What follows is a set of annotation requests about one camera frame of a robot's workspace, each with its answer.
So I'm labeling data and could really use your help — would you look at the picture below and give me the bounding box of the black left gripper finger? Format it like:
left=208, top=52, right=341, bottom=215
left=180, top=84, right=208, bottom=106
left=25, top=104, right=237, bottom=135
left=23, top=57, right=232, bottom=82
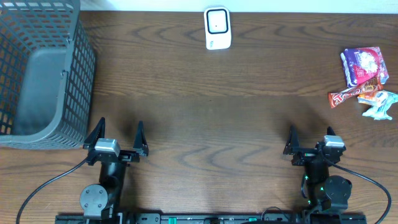
left=133, top=121, right=149, bottom=156
left=83, top=117, right=105, bottom=150

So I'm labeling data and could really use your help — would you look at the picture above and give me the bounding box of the teal snack wrapper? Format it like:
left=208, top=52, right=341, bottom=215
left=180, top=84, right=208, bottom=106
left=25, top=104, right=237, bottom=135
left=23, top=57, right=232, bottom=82
left=362, top=91, right=397, bottom=120

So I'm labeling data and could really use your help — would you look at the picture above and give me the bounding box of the orange snack packet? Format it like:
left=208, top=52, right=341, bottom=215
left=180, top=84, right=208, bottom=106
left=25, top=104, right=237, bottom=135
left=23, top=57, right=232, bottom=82
left=357, top=90, right=388, bottom=107

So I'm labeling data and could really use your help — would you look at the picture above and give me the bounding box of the red chocolate bar wrapper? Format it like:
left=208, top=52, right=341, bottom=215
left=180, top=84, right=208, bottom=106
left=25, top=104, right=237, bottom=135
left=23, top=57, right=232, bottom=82
left=328, top=77, right=383, bottom=108

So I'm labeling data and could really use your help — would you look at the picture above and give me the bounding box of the pink purple tissue pack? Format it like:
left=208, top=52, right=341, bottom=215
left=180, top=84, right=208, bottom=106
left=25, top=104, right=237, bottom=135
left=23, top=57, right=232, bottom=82
left=340, top=47, right=389, bottom=88

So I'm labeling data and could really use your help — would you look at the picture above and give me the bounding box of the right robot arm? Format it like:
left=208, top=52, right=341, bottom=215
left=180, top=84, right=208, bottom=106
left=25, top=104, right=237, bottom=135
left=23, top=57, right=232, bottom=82
left=283, top=126, right=352, bottom=223

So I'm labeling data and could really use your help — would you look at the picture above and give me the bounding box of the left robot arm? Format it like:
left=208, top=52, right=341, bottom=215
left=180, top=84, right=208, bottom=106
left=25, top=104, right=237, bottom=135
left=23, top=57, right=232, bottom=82
left=80, top=118, right=149, bottom=223

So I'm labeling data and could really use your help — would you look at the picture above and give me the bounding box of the white barcode scanner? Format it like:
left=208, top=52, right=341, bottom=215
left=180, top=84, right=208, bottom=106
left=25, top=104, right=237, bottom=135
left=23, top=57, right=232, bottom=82
left=203, top=7, right=232, bottom=50

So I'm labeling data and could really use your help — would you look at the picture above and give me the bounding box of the grey plastic mesh basket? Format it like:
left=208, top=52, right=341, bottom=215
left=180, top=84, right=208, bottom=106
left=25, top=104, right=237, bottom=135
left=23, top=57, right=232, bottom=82
left=1, top=0, right=96, bottom=150

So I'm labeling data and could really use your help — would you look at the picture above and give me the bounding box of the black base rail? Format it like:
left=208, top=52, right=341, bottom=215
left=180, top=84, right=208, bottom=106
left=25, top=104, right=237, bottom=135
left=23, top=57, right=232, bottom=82
left=55, top=213, right=367, bottom=224

